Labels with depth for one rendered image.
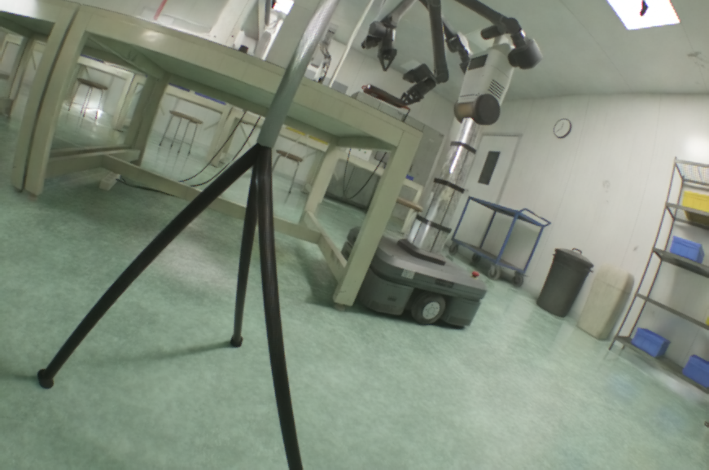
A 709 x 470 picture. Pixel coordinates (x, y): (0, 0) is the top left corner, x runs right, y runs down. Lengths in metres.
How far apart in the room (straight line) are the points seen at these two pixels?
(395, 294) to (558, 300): 2.38
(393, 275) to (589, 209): 3.15
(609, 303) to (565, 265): 0.62
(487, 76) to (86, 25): 1.73
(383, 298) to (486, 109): 1.00
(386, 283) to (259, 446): 0.86
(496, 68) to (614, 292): 2.36
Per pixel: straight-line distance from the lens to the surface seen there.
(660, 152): 3.99
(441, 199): 1.53
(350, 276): 1.20
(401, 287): 1.32
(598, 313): 3.34
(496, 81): 1.66
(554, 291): 3.44
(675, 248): 3.11
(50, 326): 0.79
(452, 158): 1.58
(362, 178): 5.71
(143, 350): 0.76
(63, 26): 1.41
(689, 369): 3.01
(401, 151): 1.16
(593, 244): 3.92
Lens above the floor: 0.50
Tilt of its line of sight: 5 degrees down
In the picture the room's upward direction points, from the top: 22 degrees clockwise
